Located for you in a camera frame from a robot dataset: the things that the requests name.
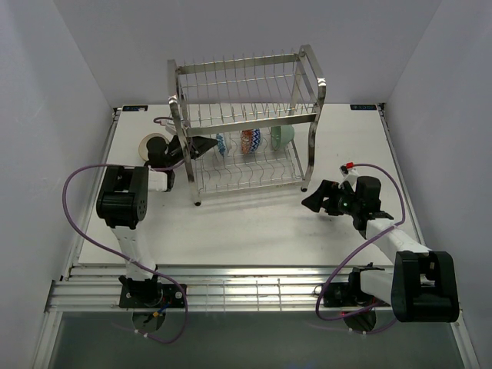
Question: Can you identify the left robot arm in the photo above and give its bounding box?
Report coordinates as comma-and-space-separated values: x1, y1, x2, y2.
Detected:
96, 134, 185, 308

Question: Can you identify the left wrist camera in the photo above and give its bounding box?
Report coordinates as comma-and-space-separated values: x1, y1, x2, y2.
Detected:
153, 116, 177, 135

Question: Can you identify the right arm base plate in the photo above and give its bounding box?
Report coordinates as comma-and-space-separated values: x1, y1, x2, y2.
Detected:
313, 263, 389, 334

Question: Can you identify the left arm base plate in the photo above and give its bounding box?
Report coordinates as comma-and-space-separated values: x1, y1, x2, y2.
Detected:
118, 282, 185, 309

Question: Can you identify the blue patterned white bowl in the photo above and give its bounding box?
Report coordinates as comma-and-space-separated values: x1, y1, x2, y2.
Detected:
215, 132, 232, 158

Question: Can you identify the aluminium frame rail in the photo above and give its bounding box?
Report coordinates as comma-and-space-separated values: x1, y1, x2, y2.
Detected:
44, 264, 443, 314

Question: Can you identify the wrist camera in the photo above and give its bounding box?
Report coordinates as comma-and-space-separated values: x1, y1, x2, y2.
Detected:
340, 162, 359, 188
153, 116, 177, 135

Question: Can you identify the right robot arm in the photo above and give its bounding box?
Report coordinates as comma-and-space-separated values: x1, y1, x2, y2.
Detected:
301, 176, 460, 323

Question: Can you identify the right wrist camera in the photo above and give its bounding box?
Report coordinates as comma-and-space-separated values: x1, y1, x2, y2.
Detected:
340, 162, 359, 188

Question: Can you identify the stainless steel dish rack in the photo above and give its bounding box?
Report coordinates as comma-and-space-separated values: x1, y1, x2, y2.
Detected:
167, 45, 327, 205

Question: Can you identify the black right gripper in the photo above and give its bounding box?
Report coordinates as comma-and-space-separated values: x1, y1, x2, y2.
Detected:
301, 180, 361, 217

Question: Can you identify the red blue zigzag bowl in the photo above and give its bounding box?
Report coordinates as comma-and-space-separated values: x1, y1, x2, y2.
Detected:
241, 128, 261, 155

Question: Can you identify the pale green bowl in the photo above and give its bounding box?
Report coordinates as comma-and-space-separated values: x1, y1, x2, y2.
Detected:
271, 125, 295, 151

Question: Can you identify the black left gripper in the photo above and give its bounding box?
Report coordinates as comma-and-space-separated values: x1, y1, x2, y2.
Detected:
165, 128, 218, 169

